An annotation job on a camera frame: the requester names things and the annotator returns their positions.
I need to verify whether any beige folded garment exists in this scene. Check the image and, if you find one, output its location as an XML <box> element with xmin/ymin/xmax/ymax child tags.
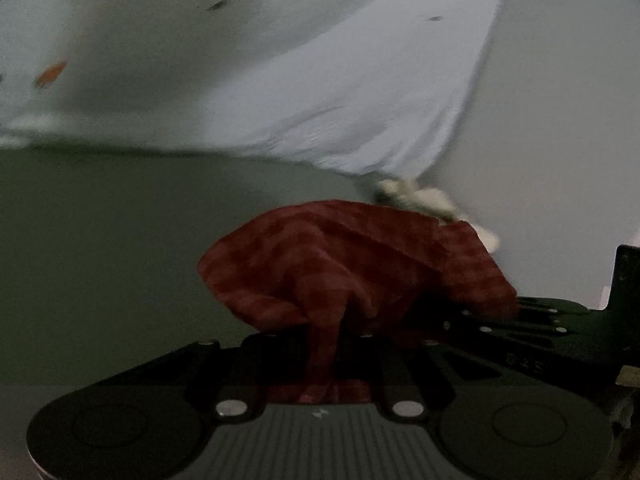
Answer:
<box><xmin>374</xmin><ymin>179</ymin><xmax>500</xmax><ymax>254</ymax></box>

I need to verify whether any red checkered cloth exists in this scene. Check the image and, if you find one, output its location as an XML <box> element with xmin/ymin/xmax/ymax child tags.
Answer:
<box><xmin>198</xmin><ymin>200</ymin><xmax>518</xmax><ymax>404</ymax></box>

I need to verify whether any white carrot-print bedsheet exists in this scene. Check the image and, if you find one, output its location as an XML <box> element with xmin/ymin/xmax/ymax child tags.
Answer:
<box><xmin>1</xmin><ymin>0</ymin><xmax>503</xmax><ymax>179</ymax></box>

